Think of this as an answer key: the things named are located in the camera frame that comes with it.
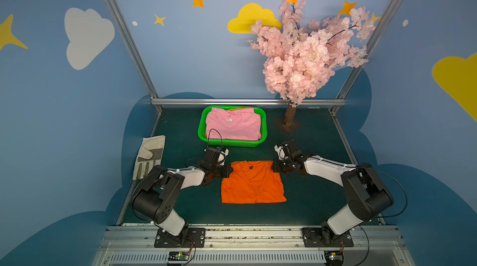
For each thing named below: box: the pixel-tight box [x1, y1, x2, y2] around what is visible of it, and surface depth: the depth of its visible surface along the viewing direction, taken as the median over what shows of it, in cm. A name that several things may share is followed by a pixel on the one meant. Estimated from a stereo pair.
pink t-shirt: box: [204, 107, 262, 142], surface depth 109 cm
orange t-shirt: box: [221, 160, 287, 204], surface depth 90 cm
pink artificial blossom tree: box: [247, 0, 376, 128], surface depth 70 cm
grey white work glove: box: [132, 134, 166, 181], surface depth 101 cm
